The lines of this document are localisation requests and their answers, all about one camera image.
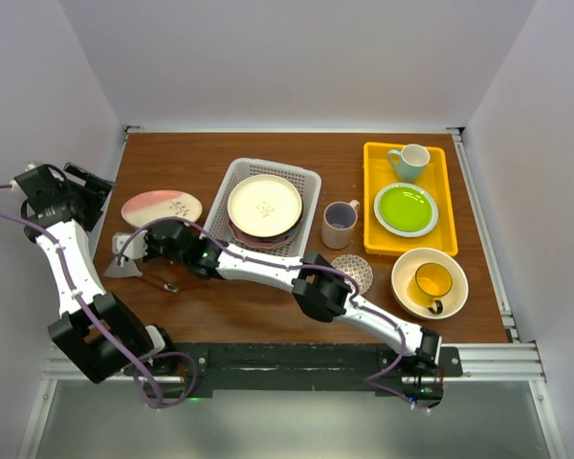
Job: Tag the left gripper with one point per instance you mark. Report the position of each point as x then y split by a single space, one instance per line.
94 189

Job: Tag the spatula with wooden handle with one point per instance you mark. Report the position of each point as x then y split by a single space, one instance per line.
127 268

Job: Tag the pink purple mug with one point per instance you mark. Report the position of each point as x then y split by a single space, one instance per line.
339 221

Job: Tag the red rimmed cream plate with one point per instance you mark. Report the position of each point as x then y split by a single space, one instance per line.
231 224

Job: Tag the purple patterned small bowl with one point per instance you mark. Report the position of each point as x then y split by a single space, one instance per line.
356 268

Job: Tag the pink cream branch plate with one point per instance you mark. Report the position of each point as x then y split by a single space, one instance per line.
155 204

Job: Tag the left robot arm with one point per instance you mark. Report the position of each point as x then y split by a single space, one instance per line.
95 330

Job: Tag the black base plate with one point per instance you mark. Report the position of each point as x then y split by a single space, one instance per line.
313 367

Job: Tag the cream ceramic bowl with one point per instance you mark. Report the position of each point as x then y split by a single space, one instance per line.
406 290

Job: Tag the white plastic basket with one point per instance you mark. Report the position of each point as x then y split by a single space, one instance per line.
307 182

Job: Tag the pink dotted scalloped plate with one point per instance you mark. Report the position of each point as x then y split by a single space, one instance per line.
255 243

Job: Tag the yellow plastic tray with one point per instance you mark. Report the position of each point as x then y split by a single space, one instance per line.
434 179

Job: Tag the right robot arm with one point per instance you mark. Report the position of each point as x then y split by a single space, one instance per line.
322 292

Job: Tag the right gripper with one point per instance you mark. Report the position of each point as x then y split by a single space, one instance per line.
149 250

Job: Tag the lime green plate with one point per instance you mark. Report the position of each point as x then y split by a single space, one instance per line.
406 210

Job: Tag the yellow glass cup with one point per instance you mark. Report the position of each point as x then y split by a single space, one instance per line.
429 284

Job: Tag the light blue mug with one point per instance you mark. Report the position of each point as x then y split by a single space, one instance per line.
409 162

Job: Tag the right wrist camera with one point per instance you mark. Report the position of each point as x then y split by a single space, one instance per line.
129 246

